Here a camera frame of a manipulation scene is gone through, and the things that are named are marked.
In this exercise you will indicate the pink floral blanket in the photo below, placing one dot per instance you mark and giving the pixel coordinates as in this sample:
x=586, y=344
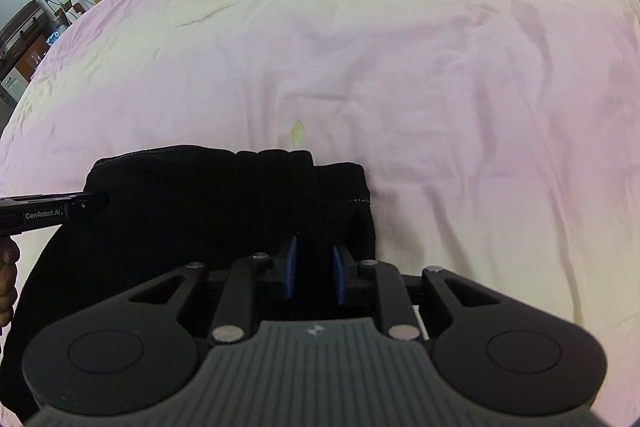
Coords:
x=400, y=82

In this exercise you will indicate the black pants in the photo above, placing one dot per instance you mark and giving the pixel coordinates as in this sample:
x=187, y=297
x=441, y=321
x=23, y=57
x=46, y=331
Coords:
x=200, y=217

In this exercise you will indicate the dark brown suitcase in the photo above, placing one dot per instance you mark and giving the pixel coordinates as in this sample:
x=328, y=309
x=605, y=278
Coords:
x=22, y=27

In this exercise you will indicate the white standing appliance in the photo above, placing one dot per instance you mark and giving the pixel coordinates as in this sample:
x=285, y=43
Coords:
x=11, y=88

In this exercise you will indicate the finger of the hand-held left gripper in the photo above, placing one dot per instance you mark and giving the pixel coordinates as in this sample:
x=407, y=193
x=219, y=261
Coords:
x=90, y=202

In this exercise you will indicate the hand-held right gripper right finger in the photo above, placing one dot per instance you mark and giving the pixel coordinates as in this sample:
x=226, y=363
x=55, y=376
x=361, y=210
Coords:
x=339, y=274

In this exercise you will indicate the wooden nightstand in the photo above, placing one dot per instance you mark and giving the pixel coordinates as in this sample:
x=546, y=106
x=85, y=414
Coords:
x=35, y=57

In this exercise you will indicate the person's left hand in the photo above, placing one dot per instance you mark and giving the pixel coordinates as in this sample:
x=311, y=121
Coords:
x=7, y=277

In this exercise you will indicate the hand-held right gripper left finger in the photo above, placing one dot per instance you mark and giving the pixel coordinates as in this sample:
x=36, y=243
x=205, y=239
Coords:
x=290, y=267

